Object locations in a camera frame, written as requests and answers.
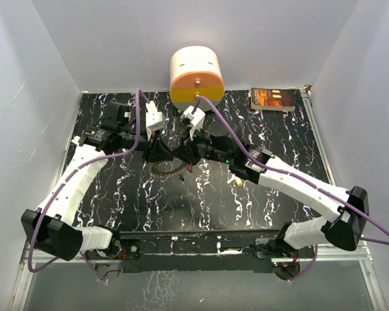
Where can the aluminium frame rail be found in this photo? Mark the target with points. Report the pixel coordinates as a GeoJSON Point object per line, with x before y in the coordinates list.
{"type": "Point", "coordinates": [306, 97]}

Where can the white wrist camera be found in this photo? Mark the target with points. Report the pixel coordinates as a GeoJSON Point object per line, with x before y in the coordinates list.
{"type": "Point", "coordinates": [154, 119]}
{"type": "Point", "coordinates": [194, 120]}

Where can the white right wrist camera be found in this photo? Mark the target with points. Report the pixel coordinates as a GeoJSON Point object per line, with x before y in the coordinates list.
{"type": "Point", "coordinates": [194, 120]}

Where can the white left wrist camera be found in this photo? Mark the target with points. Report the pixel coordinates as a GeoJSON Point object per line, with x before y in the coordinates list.
{"type": "Point", "coordinates": [154, 119]}

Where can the yellow key tag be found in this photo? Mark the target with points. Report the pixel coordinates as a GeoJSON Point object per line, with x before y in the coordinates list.
{"type": "Point", "coordinates": [236, 180]}

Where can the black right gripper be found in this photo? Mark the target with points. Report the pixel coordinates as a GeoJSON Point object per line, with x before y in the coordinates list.
{"type": "Point", "coordinates": [187, 153]}

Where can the round three-drawer mini cabinet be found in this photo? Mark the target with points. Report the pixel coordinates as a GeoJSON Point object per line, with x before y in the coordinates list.
{"type": "Point", "coordinates": [194, 72]}

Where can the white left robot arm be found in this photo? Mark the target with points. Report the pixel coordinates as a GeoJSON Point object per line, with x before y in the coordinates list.
{"type": "Point", "coordinates": [121, 130]}

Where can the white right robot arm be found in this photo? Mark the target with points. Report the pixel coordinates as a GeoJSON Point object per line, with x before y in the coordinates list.
{"type": "Point", "coordinates": [339, 222]}

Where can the orange brown book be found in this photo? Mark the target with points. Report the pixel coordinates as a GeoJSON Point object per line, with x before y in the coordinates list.
{"type": "Point", "coordinates": [272, 99]}

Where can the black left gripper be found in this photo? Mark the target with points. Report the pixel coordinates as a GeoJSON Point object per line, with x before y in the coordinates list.
{"type": "Point", "coordinates": [155, 151]}

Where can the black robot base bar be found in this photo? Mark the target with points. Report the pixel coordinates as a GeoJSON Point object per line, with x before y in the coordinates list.
{"type": "Point", "coordinates": [218, 250]}

